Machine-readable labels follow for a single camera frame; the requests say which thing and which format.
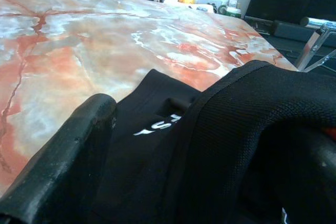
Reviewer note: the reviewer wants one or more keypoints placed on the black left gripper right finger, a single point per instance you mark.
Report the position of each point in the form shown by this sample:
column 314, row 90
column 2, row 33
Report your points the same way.
column 328, row 161

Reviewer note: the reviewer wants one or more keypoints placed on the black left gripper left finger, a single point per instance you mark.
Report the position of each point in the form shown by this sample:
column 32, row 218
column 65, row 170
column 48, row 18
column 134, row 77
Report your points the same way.
column 52, row 176

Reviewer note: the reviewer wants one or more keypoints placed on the dark polo shirt red collar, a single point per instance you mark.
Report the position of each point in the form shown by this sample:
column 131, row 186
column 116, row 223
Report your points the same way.
column 210, row 142

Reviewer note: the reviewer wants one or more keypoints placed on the marble table red edge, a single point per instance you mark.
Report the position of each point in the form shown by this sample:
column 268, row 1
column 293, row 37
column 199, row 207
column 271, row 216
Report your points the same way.
column 105, row 51

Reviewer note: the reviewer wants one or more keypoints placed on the black soundbar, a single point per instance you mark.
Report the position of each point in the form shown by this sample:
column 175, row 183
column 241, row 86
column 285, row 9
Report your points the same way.
column 286, row 28

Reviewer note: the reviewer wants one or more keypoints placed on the silver metal clothes rack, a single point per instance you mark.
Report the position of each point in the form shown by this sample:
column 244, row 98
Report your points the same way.
column 323, row 21

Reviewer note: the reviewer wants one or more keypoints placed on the clear bottle green label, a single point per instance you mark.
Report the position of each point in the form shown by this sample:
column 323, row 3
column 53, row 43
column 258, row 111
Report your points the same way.
column 233, row 11

